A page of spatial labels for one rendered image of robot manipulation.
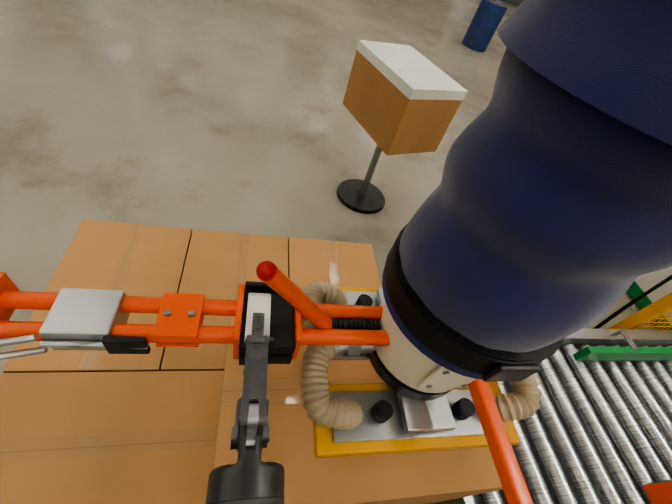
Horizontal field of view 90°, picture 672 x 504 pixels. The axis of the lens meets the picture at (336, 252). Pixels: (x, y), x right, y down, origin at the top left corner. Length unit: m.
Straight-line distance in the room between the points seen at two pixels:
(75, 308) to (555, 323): 0.51
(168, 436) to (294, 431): 0.50
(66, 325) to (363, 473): 0.54
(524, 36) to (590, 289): 0.20
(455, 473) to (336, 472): 0.24
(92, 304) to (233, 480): 0.26
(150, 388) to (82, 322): 0.72
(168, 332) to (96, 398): 0.77
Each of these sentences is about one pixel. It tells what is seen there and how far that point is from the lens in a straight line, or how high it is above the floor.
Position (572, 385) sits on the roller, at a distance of 1.74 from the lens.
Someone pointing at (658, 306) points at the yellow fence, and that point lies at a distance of 2.19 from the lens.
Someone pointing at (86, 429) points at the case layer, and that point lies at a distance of 1.20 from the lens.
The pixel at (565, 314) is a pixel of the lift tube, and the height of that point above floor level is 1.45.
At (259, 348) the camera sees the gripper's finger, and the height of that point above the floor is 1.29.
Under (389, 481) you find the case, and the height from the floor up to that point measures 0.94.
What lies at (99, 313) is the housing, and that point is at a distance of 0.49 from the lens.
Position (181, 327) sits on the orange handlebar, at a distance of 0.46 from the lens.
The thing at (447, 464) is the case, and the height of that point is 0.94.
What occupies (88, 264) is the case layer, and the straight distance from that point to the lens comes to 1.47.
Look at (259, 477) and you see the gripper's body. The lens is 0.39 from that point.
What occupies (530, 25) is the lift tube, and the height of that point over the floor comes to 1.61.
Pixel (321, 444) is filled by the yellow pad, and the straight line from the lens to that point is 0.55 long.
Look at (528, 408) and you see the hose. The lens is 0.65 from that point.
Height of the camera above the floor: 1.65
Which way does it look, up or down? 47 degrees down
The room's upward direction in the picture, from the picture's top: 20 degrees clockwise
